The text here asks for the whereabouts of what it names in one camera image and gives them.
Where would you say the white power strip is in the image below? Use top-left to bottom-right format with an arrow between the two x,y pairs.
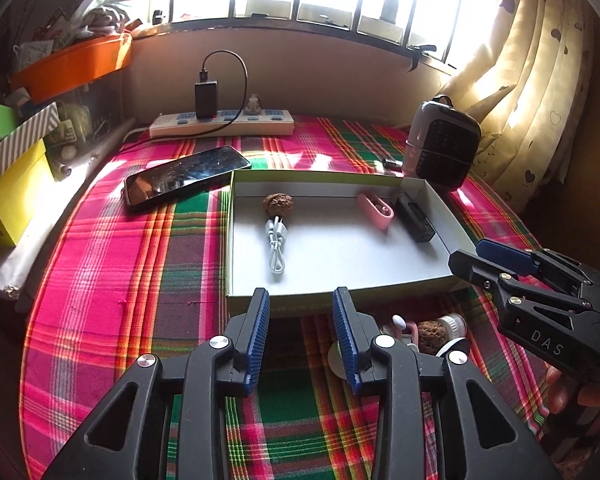
148,109 -> 295,139

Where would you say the white round ribbed gadget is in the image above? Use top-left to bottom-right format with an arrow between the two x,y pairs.
439,312 -> 468,341

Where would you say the yellow box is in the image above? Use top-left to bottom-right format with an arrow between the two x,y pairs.
0,139 -> 53,248

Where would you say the black charger cable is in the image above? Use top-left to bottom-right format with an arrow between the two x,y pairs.
201,50 -> 248,136

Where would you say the brown walnut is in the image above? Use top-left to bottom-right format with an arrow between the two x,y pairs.
261,194 -> 295,218
417,320 -> 448,356

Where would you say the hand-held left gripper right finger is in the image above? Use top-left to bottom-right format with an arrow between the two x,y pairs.
331,286 -> 551,480

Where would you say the striped box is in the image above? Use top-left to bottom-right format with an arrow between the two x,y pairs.
0,101 -> 61,196

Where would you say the plaid tablecloth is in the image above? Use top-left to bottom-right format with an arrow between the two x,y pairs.
19,115 -> 561,480

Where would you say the green and white cardboard box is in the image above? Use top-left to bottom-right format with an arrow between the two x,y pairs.
225,170 -> 468,318

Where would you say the cream heart-print curtain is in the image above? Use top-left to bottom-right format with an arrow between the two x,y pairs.
440,0 -> 600,211

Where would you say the grey desktop heater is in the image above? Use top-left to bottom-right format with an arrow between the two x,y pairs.
402,95 -> 482,193

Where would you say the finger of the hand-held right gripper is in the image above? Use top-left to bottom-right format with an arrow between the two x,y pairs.
475,238 -> 600,293
448,250 -> 600,331

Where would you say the white cable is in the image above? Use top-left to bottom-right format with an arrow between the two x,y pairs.
264,216 -> 289,276

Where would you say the black charger adapter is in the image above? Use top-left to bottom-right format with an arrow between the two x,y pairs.
195,80 -> 218,120

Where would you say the black smartphone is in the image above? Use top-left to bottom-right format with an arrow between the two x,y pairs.
124,145 -> 252,209

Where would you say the person's right hand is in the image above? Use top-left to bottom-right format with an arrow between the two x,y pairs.
545,362 -> 600,416

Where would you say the small black rectangular device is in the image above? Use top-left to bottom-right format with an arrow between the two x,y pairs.
392,192 -> 436,244

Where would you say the pink oblong holder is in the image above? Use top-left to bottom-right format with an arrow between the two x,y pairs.
356,192 -> 396,231

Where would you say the pink holder with teal scoop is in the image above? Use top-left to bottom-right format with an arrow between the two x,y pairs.
380,322 -> 421,356

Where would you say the pile of paper clutter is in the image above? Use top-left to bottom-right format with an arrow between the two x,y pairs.
10,0 -> 146,56

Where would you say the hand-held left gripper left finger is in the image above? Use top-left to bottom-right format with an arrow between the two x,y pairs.
40,287 -> 272,480

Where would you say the clear storage box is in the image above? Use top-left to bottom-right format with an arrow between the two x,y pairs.
45,85 -> 131,181

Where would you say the orange container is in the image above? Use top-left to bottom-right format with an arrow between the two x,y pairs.
10,32 -> 133,103

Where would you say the black bear-shaped gadget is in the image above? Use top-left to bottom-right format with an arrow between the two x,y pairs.
437,338 -> 472,358

